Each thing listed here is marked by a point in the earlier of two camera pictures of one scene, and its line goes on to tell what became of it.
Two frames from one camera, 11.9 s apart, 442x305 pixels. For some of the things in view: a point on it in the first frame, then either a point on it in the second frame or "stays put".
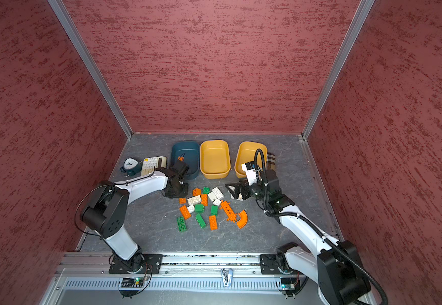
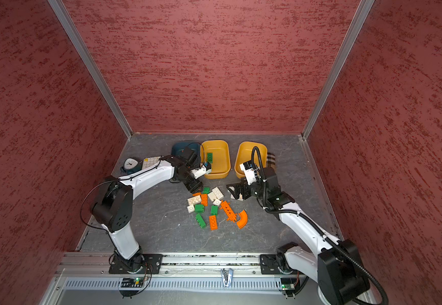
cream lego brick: [192, 201] stays put
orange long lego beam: [228, 211] stays put
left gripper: [182, 195] -> [194, 187]
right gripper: [244, 185] stays put
